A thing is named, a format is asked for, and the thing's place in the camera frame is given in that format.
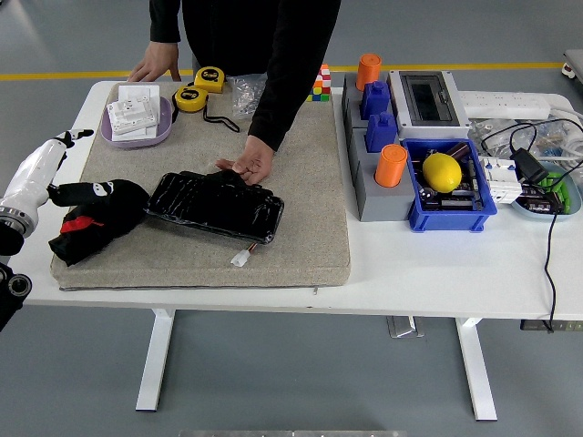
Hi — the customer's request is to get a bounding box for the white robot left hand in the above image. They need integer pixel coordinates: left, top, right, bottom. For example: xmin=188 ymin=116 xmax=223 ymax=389
xmin=0 ymin=128 xmax=115 ymax=211

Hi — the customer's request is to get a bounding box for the person's right hand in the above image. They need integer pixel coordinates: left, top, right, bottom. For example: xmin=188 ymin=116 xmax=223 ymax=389
xmin=127 ymin=41 xmax=182 ymax=84

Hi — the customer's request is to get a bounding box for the person's left hand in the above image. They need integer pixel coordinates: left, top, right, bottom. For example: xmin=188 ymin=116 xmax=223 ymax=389
xmin=214 ymin=135 xmax=276 ymax=186

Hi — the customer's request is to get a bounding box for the black rag with red patch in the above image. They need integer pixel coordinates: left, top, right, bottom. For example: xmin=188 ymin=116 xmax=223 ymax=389
xmin=48 ymin=179 xmax=150 ymax=268

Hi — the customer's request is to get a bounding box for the table height control panel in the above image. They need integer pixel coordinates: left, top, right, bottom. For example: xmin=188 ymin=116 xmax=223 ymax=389
xmin=520 ymin=319 xmax=583 ymax=333

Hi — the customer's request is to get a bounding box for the yellow tape measure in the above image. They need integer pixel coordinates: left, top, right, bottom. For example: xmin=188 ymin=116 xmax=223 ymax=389
xmin=170 ymin=85 xmax=241 ymax=134
xmin=194 ymin=66 xmax=227 ymax=95

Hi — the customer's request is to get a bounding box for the clear bag of screws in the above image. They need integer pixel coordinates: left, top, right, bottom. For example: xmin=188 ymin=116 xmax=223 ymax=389
xmin=226 ymin=74 xmax=270 ymax=122

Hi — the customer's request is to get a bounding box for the grey-brown mat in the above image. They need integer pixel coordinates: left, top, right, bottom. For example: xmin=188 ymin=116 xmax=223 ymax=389
xmin=49 ymin=80 xmax=353 ymax=292

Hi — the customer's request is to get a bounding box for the purple plastic tray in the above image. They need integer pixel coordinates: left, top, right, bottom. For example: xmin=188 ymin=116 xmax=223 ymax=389
xmin=99 ymin=95 xmax=175 ymax=150

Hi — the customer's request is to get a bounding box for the person's torso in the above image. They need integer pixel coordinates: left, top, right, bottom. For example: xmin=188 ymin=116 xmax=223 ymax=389
xmin=180 ymin=0 xmax=343 ymax=78

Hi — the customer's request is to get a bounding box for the colourful puzzle cube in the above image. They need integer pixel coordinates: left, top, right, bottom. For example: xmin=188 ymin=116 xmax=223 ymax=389
xmin=307 ymin=63 xmax=332 ymax=104

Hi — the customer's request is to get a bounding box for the grey peg base block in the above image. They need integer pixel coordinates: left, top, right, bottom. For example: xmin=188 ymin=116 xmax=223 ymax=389
xmin=348 ymin=127 xmax=416 ymax=223
xmin=341 ymin=71 xmax=402 ymax=133

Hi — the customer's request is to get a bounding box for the blue block peg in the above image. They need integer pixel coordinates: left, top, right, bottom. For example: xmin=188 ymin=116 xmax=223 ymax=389
xmin=360 ymin=80 xmax=394 ymax=122
xmin=365 ymin=111 xmax=400 ymax=154

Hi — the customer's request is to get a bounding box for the orange cylinder peg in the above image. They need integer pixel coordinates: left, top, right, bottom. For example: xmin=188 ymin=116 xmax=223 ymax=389
xmin=355 ymin=53 xmax=383 ymax=92
xmin=373 ymin=144 xmax=409 ymax=188

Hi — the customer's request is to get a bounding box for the grey electrical distribution box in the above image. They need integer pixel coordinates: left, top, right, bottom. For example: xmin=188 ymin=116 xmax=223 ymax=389
xmin=386 ymin=69 xmax=473 ymax=141

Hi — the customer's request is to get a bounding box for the yellow lemon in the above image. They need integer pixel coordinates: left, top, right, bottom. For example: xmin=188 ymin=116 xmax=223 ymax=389
xmin=422 ymin=153 xmax=465 ymax=192

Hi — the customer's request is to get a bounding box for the blue plastic bin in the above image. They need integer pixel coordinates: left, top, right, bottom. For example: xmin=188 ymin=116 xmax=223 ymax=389
xmin=400 ymin=137 xmax=499 ymax=234

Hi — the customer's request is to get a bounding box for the brown cylindrical capacitor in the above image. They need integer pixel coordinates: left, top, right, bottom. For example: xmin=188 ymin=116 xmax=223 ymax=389
xmin=445 ymin=141 xmax=472 ymax=161

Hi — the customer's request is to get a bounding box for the black electronic module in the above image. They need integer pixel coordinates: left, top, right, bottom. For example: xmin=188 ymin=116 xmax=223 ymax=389
xmin=436 ymin=190 xmax=477 ymax=211

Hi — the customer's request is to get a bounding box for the clear bag of small parts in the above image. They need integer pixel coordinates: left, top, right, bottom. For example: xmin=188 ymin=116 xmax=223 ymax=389
xmin=468 ymin=116 xmax=570 ymax=160

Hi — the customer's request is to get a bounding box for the white circuit breaker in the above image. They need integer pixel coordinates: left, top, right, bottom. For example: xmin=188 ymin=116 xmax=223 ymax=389
xmin=477 ymin=155 xmax=525 ymax=206

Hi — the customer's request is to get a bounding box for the white power strip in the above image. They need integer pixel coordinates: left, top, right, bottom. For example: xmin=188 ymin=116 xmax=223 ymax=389
xmin=457 ymin=90 xmax=552 ymax=120

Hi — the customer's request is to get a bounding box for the black power adapter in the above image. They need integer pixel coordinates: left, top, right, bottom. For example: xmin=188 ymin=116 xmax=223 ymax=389
xmin=509 ymin=148 xmax=551 ymax=184

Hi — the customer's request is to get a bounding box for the dark relay module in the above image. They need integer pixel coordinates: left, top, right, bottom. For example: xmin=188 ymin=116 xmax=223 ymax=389
xmin=518 ymin=184 xmax=566 ymax=214

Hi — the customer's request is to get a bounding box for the light blue tray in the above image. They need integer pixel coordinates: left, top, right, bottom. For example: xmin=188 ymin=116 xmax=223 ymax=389
xmin=509 ymin=161 xmax=583 ymax=223

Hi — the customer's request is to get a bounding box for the green terminal block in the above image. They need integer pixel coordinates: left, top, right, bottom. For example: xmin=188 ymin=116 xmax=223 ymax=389
xmin=539 ymin=172 xmax=574 ymax=215

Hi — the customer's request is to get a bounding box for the white cart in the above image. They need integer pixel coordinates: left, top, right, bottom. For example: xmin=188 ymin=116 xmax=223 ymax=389
xmin=560 ymin=48 xmax=583 ymax=86

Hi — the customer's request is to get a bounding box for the white wall socket plate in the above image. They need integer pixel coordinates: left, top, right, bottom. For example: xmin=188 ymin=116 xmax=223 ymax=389
xmin=117 ymin=84 xmax=162 ymax=127
xmin=110 ymin=123 xmax=159 ymax=143
xmin=106 ymin=97 xmax=159 ymax=136

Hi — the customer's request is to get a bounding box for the white wire connector plug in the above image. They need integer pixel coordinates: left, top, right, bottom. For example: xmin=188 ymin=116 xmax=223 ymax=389
xmin=230 ymin=243 xmax=259 ymax=268

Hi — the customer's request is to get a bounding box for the metal bracket under table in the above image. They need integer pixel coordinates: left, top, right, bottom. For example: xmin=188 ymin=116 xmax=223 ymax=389
xmin=386 ymin=316 xmax=425 ymax=339

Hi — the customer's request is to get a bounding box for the black cable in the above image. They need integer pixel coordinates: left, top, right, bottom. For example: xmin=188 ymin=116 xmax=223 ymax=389
xmin=481 ymin=117 xmax=583 ymax=334

